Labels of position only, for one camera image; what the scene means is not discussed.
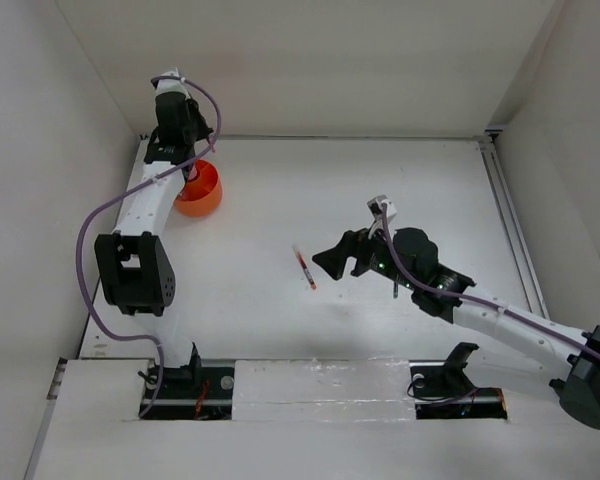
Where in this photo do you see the orange round divided container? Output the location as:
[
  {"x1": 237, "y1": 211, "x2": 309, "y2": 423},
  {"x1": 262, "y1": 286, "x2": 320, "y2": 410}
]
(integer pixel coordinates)
[{"x1": 174, "y1": 159, "x2": 223, "y2": 217}]

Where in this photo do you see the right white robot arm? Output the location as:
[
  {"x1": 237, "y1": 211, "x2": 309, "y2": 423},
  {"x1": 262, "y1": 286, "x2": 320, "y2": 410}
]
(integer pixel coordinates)
[{"x1": 312, "y1": 195, "x2": 600, "y2": 430}]

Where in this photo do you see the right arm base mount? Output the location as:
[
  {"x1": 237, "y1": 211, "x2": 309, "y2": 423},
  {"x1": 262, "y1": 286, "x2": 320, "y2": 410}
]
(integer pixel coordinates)
[{"x1": 406, "y1": 342, "x2": 508, "y2": 420}]

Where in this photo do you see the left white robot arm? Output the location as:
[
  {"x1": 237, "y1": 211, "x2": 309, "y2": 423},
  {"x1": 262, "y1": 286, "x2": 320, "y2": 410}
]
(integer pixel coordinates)
[{"x1": 94, "y1": 68, "x2": 213, "y2": 397}]

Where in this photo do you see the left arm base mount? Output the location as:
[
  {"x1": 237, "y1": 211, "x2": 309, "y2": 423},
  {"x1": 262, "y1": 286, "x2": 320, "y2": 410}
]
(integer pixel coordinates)
[{"x1": 138, "y1": 350, "x2": 236, "y2": 421}]

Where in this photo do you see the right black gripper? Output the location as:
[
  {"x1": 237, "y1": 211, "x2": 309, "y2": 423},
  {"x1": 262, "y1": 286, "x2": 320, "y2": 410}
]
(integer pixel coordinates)
[{"x1": 312, "y1": 219, "x2": 418, "y2": 291}]

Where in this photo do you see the red pen with white cap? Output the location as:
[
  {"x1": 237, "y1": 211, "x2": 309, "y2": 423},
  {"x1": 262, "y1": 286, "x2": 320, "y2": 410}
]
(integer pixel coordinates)
[{"x1": 292, "y1": 244, "x2": 317, "y2": 291}]

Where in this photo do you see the aluminium rail right edge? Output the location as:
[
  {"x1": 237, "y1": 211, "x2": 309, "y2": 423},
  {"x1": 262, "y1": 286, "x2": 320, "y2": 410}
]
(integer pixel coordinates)
[{"x1": 476, "y1": 130, "x2": 549, "y2": 318}]

